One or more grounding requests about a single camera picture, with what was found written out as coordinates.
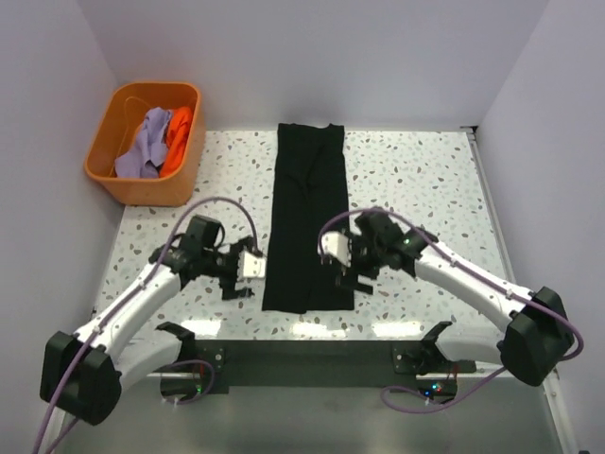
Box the lavender t shirt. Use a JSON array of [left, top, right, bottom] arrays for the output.
[[114, 107, 173, 179]]

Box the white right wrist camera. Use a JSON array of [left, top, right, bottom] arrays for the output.
[[318, 231, 352, 268]]

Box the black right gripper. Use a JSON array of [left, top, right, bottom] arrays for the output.
[[336, 230, 387, 294]]

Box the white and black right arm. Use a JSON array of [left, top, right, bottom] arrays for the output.
[[318, 208, 579, 387]]

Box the black t shirt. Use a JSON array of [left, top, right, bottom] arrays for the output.
[[262, 123, 354, 314]]

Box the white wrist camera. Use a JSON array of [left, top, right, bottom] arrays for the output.
[[238, 251, 267, 280], [318, 231, 352, 268]]

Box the orange plastic basket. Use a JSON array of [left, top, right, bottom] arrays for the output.
[[84, 81, 205, 206]]

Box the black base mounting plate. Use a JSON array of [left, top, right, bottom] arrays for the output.
[[155, 340, 476, 403]]

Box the orange t shirt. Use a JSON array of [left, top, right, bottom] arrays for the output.
[[159, 106, 193, 178]]

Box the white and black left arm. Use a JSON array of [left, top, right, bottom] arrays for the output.
[[40, 215, 267, 426]]

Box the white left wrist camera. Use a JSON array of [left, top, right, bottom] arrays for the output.
[[238, 251, 267, 280]]

